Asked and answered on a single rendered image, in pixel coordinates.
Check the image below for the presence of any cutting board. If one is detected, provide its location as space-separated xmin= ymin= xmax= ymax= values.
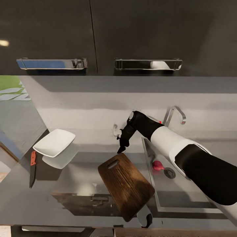
xmin=98 ymin=153 xmax=155 ymax=221

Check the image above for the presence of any vidalia onion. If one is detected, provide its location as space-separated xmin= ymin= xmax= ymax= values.
xmin=152 ymin=160 xmax=165 ymax=171

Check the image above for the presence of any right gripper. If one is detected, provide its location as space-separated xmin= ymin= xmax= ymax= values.
xmin=117 ymin=127 xmax=134 ymax=153

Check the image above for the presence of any parer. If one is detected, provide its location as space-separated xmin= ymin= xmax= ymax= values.
xmin=29 ymin=151 xmax=37 ymax=187

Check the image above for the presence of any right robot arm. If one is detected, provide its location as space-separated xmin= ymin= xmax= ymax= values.
xmin=113 ymin=111 xmax=237 ymax=227

